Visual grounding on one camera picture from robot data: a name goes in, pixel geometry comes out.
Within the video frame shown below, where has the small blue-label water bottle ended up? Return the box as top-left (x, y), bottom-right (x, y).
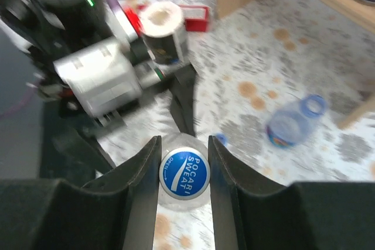
top-left (265, 94), bottom-right (328, 148)

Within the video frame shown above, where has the clear bottle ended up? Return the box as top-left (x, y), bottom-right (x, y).
top-left (159, 133), bottom-right (210, 211)

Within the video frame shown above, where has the blue bottle cap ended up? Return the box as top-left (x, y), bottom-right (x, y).
top-left (215, 133), bottom-right (227, 146)
top-left (159, 147), bottom-right (210, 200)

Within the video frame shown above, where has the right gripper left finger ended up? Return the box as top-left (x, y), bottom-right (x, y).
top-left (1, 136), bottom-right (162, 249)

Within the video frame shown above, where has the toilet paper roll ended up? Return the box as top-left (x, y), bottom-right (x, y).
top-left (139, 1), bottom-right (189, 65)

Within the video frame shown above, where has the red snack box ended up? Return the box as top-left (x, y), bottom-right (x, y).
top-left (122, 4), bottom-right (210, 35)

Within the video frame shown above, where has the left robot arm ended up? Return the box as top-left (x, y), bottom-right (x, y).
top-left (1, 0), bottom-right (196, 135)

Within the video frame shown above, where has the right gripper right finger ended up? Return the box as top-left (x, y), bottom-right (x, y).
top-left (208, 136), bottom-right (374, 249)

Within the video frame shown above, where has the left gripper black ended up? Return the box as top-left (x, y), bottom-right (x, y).
top-left (58, 36), bottom-right (199, 138)

